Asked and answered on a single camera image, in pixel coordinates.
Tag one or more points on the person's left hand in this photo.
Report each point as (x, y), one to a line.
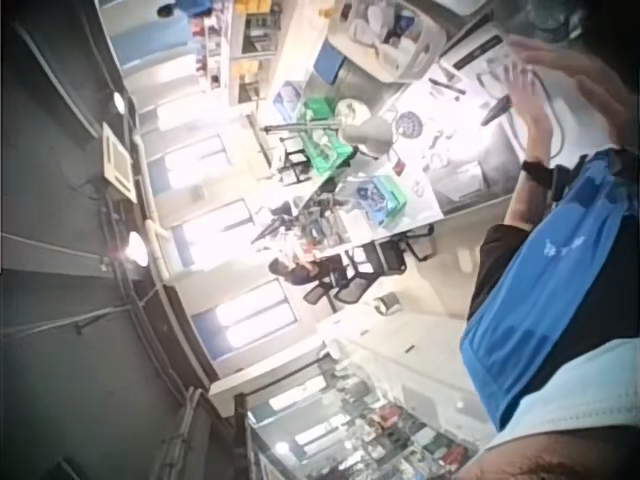
(535, 125)

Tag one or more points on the person's right hand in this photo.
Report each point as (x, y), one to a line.
(590, 80)

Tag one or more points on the person's left fingers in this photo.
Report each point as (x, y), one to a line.
(520, 90)

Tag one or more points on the person's right fingers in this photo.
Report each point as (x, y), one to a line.
(540, 50)

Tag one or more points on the black hair dryer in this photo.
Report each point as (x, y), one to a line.
(495, 111)

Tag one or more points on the white carton box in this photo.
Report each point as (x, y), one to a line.
(475, 45)

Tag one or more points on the black slim tool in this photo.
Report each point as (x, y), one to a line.
(446, 85)

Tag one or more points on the black wrist band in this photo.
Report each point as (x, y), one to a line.
(540, 174)

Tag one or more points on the white open box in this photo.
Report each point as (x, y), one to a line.
(456, 181)

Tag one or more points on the round dark disc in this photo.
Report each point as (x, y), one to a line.
(407, 123)

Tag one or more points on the white dish rack basket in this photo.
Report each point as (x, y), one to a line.
(387, 37)

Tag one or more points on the small red item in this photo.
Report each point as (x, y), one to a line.
(398, 168)

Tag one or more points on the grey desk lamp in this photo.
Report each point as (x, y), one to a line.
(364, 132)

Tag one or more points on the teal box of parts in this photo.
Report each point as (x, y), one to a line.
(385, 196)

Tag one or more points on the black office chair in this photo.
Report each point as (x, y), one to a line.
(325, 292)
(375, 260)
(417, 242)

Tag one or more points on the blue box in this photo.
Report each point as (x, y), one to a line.
(330, 62)

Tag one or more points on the green plastic crate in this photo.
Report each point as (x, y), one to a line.
(320, 140)

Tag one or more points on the cluttered work desk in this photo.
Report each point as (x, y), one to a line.
(310, 225)

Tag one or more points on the white waste bin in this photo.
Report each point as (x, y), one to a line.
(387, 303)

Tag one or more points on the white storage shelf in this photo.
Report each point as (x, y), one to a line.
(235, 47)

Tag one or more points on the crowded goods shelf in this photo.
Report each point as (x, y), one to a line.
(370, 430)

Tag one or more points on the white ceiling pipe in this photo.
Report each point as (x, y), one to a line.
(152, 215)

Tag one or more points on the round ceiling lamp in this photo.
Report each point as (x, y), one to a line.
(137, 247)
(120, 101)

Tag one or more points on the square ceiling vent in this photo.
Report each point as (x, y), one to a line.
(117, 160)

